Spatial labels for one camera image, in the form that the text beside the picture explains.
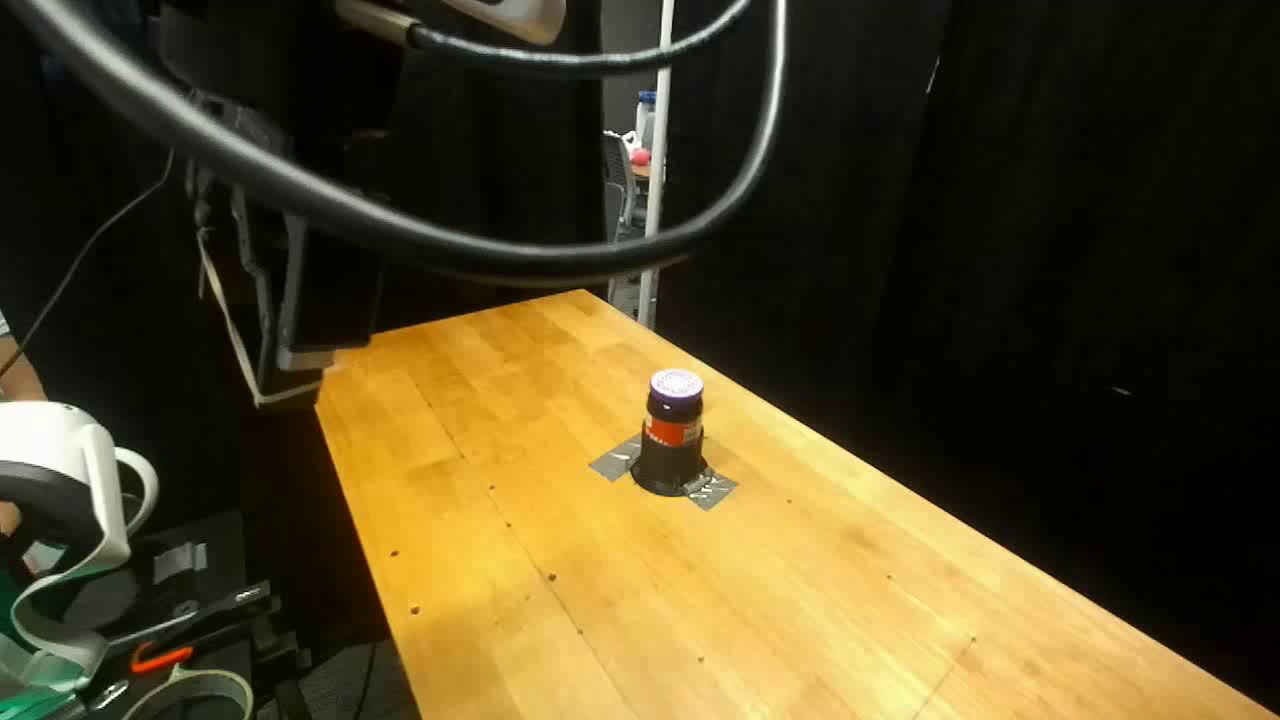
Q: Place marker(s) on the brown upside-down cup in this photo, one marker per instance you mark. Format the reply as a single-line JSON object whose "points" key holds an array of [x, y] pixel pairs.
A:
{"points": [[673, 469]]}

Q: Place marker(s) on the white vertical pole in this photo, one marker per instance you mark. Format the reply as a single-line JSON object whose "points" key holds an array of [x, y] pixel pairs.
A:
{"points": [[652, 163]]}

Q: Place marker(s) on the black equipment case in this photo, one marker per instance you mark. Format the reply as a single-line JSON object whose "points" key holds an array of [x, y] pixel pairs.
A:
{"points": [[200, 624]]}

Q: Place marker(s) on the small grey square plate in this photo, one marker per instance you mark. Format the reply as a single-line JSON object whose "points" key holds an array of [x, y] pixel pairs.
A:
{"points": [[710, 488]]}

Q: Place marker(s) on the black camera tripod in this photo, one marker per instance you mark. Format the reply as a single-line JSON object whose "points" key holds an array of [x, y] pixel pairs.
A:
{"points": [[254, 293]]}

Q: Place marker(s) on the white rounded device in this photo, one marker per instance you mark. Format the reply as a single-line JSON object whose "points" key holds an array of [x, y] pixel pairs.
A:
{"points": [[62, 453]]}

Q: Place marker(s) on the grey tape piece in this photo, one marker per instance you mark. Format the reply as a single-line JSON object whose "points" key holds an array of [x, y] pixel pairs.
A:
{"points": [[617, 461]]}

